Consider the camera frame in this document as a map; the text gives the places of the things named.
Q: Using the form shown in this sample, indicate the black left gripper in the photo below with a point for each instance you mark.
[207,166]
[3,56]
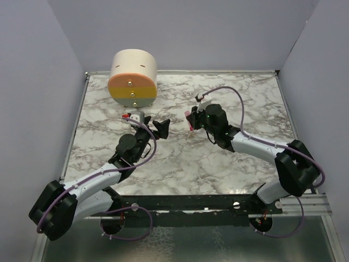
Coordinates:
[162,129]

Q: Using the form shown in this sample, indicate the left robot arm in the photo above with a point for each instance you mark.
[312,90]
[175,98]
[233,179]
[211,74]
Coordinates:
[61,204]

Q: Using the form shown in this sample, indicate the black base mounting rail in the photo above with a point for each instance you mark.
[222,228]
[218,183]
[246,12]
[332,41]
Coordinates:
[201,210]

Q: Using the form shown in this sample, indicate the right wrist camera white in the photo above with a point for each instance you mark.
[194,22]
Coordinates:
[203,100]

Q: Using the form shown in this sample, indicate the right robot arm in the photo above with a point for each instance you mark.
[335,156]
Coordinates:
[295,166]

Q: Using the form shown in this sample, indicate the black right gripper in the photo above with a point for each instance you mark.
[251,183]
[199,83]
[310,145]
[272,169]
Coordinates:
[192,118]

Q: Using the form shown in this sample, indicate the aluminium table frame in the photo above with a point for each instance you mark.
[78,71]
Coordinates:
[216,149]

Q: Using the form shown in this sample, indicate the round three-drawer storage box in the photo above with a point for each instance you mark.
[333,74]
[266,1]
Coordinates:
[133,78]

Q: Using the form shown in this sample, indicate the pink strap keyring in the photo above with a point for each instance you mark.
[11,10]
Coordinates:
[189,117]

